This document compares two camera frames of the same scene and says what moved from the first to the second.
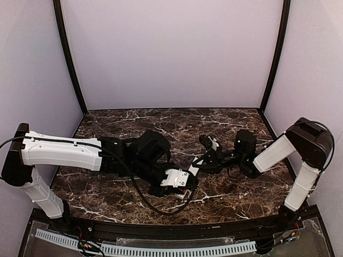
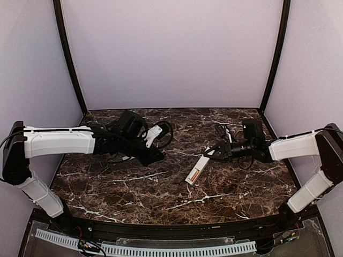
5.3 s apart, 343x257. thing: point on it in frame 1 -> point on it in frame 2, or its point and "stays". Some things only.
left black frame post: (57, 7) stays
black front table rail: (176, 232) stays
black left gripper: (166, 190) -> (146, 154)
